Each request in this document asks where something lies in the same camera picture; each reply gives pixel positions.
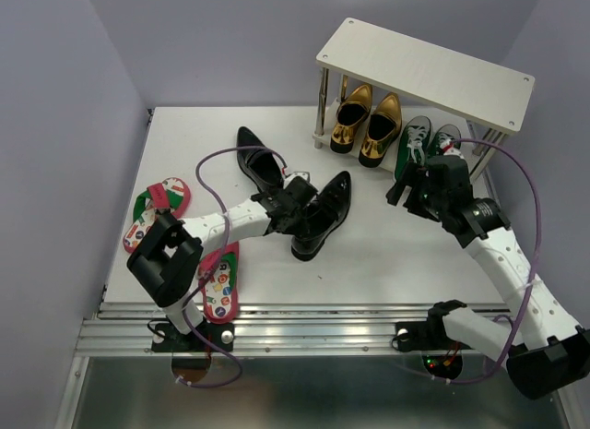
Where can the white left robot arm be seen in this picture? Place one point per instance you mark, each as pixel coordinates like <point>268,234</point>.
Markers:
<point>167,258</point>

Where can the right gold loafer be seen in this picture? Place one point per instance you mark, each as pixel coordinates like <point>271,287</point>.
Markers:
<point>384,127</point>

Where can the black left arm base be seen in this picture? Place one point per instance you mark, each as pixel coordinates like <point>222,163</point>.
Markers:
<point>167,339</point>

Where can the gold loafer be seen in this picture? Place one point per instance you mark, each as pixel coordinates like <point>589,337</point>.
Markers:
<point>384,127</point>
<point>351,113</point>

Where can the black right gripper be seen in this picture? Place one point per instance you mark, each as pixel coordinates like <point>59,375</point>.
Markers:
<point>407,178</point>

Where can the pink flip-flop front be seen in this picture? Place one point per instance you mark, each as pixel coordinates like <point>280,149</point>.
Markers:
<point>220,294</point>

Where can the pink flip-flop left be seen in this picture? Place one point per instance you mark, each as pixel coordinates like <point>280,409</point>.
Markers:
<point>171,195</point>

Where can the black loafer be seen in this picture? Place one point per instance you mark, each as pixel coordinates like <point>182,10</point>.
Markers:
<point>323,216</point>
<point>257,162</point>

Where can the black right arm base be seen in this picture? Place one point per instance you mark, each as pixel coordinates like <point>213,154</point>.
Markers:
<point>428,334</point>

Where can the pink flip-flop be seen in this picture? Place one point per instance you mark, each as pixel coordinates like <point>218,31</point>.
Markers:
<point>171,195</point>
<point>220,294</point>

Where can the aluminium rail frame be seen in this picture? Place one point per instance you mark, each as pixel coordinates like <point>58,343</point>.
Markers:
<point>319,366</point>

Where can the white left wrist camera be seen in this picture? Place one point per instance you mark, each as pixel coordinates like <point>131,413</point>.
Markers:
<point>289,177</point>

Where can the white two-tier shoe shelf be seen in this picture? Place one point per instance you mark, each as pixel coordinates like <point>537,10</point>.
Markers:
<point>476,90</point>

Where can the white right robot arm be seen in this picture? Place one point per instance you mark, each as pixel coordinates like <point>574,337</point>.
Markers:
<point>543,348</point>

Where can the green sneaker with laces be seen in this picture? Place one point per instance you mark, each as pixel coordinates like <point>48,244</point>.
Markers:
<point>413,143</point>

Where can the left gold loafer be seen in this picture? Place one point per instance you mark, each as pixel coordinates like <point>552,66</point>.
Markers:
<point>351,113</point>

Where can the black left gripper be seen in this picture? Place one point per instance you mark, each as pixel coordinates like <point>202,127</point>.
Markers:
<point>299,228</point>

